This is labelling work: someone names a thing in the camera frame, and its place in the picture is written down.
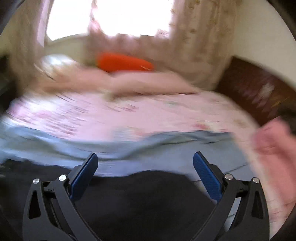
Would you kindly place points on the black padded jacket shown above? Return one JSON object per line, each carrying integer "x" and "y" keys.
{"x": 150, "y": 205}

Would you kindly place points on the floral pillow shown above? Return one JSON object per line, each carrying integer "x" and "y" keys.
{"x": 51, "y": 65}

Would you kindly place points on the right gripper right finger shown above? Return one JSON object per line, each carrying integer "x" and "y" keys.
{"x": 241, "y": 211}

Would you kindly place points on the orange carrot plush pillow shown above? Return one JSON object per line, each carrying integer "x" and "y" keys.
{"x": 113, "y": 62}

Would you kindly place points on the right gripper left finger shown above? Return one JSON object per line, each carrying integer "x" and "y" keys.
{"x": 50, "y": 212}

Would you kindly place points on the light blue plaid sheet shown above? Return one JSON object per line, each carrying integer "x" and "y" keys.
{"x": 170, "y": 151}

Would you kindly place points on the pink fluffy blanket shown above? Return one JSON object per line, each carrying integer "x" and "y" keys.
{"x": 274, "y": 142}

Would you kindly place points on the pink floral bed cover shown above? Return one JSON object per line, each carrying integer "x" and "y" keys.
{"x": 92, "y": 117}

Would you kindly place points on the beige patterned curtain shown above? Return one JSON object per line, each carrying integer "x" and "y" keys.
{"x": 192, "y": 38}

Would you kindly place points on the dark wooden headboard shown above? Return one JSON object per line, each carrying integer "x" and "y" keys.
{"x": 255, "y": 90}

